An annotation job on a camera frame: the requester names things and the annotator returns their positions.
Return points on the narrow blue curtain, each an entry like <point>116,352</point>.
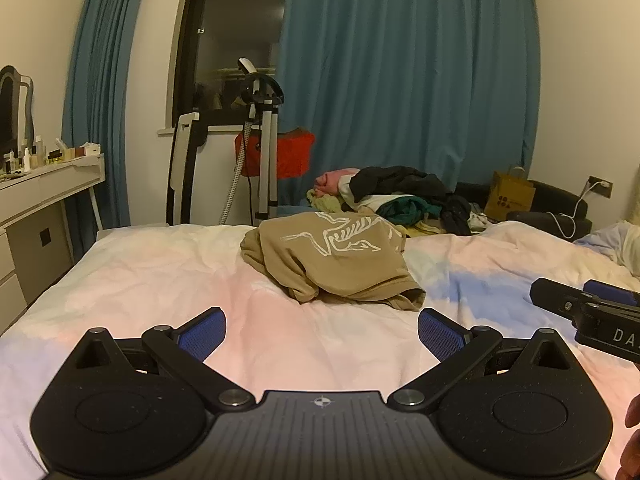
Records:
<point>100,85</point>

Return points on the black low chair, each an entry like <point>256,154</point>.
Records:
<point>550,200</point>

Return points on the row of cosmetic bottles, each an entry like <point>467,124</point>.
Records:
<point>27,160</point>

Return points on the dark window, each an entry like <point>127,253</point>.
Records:
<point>235,20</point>

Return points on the white and black upright frame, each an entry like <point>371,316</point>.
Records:
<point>180,170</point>

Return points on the small brown box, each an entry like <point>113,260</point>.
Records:
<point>65,154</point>

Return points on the pale quilted pillow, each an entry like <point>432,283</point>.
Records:
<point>631,247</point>

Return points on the pastel tie-dye duvet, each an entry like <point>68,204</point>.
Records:
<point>150,280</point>

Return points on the white garment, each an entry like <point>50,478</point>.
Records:
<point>367,202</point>

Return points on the small white box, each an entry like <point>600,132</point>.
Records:
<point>91,150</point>

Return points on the wall power outlet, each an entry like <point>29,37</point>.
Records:
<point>601,187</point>

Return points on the garment steamer stand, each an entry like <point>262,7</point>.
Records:
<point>267,135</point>

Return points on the tan printed shirt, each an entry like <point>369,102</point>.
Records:
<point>340,265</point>

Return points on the dark green garment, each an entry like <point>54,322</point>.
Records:
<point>407,210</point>

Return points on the black garment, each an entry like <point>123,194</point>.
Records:
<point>400,182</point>

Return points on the white dressing table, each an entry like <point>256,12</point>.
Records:
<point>35,210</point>

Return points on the red fabric bag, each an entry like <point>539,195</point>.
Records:
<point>292,157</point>

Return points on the framed vanity mirror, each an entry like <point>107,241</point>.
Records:
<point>10,105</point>

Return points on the pale green garment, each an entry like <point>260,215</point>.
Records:
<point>325,202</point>

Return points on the wide blue curtain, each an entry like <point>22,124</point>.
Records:
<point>400,85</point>

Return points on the person's right hand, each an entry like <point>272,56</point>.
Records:
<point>634,412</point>

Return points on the brown paper bag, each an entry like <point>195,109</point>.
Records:
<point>510,197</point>

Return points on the pink garment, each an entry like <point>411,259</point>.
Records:
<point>332,181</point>

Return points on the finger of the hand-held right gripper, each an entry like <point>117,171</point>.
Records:
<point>612,292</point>
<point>555,296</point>

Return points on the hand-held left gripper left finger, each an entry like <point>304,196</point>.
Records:
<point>205,331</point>

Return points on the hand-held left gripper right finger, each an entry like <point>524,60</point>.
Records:
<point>440,335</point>

